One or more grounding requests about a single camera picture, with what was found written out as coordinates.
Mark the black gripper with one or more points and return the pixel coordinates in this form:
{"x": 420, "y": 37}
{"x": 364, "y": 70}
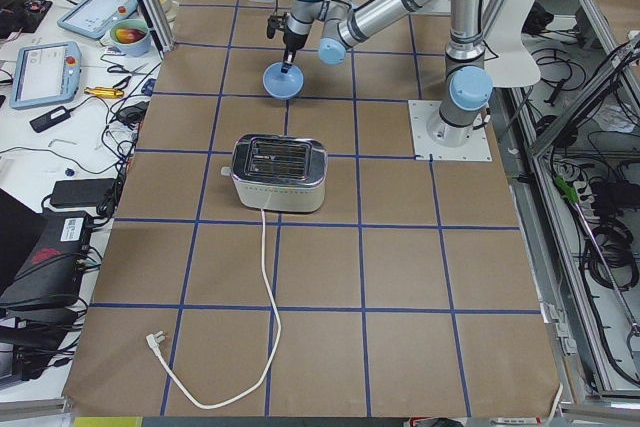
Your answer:
{"x": 291, "y": 40}

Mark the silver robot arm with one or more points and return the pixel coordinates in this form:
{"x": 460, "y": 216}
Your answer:
{"x": 346, "y": 26}

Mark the blue bowl with fruit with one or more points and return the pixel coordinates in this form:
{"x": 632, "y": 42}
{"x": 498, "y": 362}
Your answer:
{"x": 131, "y": 37}

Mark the cream silver toaster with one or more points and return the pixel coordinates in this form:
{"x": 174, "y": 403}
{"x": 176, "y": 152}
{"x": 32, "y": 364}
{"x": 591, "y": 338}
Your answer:
{"x": 279, "y": 173}

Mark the scissors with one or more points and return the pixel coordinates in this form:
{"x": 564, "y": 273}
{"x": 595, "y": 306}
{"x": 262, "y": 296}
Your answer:
{"x": 117, "y": 68}

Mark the yellow orange tool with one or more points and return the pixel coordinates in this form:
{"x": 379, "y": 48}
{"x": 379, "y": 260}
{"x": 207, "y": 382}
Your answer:
{"x": 103, "y": 92}

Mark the white chair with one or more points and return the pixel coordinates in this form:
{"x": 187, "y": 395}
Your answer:
{"x": 507, "y": 61}

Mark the black power adapter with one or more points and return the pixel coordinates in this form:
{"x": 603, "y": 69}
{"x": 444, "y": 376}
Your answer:
{"x": 80, "y": 193}

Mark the blue teach pendant tablet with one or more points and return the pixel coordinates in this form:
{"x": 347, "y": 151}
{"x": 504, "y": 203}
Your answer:
{"x": 46, "y": 75}

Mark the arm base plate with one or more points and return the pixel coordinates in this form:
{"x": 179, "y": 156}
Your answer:
{"x": 435, "y": 140}

